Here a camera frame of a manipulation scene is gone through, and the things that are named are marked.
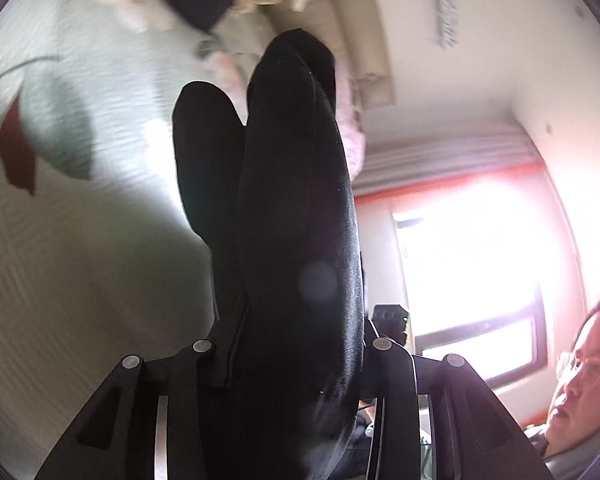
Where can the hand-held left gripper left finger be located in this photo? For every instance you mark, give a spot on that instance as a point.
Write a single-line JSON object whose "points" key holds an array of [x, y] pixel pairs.
{"points": [[225, 355]]}

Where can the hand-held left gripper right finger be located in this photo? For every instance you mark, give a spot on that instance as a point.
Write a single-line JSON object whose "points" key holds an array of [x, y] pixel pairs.
{"points": [[377, 365]]}

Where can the black garment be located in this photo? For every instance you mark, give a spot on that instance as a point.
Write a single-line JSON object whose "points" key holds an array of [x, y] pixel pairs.
{"points": [[290, 210]]}

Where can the window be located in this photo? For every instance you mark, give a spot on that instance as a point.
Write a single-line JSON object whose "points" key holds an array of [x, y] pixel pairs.
{"points": [[480, 270]]}

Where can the orange trimmed curtain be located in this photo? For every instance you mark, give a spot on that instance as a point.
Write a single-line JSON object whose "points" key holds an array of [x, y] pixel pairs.
{"points": [[455, 160]]}

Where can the pink blanket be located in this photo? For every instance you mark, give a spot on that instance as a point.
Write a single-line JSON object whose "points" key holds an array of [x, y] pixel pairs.
{"points": [[352, 145]]}

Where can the white floral quilted bedspread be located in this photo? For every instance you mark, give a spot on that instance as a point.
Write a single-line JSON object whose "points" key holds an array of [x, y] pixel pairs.
{"points": [[80, 240]]}

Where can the eyeglasses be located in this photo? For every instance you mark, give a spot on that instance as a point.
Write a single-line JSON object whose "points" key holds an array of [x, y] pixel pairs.
{"points": [[580, 366]]}

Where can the person's green shirt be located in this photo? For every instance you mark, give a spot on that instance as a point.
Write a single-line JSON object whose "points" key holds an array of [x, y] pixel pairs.
{"points": [[572, 466]]}

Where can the beige headboard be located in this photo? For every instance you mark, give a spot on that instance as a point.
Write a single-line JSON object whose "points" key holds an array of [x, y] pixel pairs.
{"points": [[355, 25]]}

